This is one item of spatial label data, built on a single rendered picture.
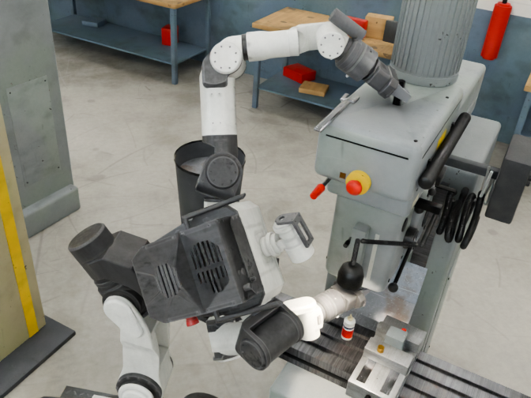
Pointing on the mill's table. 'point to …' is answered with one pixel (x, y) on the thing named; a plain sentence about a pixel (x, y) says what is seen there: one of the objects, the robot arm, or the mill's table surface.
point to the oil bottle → (348, 328)
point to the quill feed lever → (404, 257)
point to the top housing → (388, 137)
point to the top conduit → (443, 152)
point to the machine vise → (365, 379)
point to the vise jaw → (396, 358)
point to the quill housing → (387, 225)
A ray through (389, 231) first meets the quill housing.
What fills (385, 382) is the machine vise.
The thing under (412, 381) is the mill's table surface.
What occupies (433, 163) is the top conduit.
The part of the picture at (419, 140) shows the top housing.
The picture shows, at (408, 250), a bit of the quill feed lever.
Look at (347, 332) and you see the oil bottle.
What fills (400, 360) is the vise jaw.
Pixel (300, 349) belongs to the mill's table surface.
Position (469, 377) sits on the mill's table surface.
